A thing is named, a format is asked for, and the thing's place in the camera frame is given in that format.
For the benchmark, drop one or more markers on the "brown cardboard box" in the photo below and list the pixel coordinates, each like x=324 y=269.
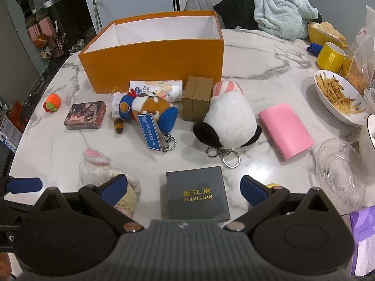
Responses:
x=196 y=99

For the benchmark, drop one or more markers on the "white bunny plush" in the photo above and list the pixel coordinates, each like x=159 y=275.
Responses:
x=93 y=172

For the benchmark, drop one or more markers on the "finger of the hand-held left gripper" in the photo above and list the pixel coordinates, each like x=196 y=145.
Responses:
x=25 y=185

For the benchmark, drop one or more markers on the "yellow and blue plush toy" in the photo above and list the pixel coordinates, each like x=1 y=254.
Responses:
x=152 y=103

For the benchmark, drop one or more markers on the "blue wrapper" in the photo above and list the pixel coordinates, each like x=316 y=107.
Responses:
x=314 y=49

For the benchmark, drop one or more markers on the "pink leather case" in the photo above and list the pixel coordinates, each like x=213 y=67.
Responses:
x=284 y=128

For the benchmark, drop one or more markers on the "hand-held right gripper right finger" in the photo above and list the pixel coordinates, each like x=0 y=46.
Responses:
x=252 y=192

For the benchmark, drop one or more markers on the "yellow bowl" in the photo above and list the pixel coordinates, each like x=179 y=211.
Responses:
x=315 y=36

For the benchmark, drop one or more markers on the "worn patterned ball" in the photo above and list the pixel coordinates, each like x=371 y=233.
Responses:
x=47 y=53

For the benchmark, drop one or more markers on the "clear plastic snack bag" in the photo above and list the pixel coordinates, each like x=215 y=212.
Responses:
x=361 y=61

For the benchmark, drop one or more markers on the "white printed cylinder tube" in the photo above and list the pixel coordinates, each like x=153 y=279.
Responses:
x=165 y=89

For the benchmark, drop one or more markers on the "red cardboard box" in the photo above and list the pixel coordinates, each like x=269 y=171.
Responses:
x=18 y=114

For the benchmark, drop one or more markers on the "white cup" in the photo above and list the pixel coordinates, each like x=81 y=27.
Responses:
x=367 y=149

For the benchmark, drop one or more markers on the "clear glass plate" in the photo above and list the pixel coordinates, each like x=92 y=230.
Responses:
x=337 y=169

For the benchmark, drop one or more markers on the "orange basketball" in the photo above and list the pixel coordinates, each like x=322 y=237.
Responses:
x=41 y=40

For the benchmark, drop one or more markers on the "white bowl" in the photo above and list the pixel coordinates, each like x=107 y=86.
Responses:
x=325 y=99

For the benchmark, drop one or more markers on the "light blue fleece blanket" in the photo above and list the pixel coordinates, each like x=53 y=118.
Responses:
x=281 y=11

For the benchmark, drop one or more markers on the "white sneakers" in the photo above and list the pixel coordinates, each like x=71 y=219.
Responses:
x=76 y=44

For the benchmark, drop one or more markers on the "yellow mug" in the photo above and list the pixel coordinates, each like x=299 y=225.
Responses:
x=329 y=58

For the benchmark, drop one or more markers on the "pile of fries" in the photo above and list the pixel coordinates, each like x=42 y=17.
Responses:
x=339 y=92

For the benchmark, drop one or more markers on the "orange crochet fruit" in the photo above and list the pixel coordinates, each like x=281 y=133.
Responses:
x=52 y=102

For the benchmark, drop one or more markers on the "dark printed card box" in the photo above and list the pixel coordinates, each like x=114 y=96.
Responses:
x=85 y=114

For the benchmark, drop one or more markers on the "dark grey gift box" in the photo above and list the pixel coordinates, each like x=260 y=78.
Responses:
x=196 y=181

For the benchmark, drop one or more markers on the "purple packet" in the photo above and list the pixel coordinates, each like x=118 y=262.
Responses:
x=363 y=234

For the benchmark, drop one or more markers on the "white bin with orange rim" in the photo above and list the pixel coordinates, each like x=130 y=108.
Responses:
x=152 y=61

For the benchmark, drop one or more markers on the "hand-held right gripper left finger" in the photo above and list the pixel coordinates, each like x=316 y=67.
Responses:
x=114 y=188

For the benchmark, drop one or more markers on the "black jacket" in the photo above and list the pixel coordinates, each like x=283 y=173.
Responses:
x=237 y=8

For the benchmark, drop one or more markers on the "pink bag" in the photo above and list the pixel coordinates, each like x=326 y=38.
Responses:
x=44 y=26

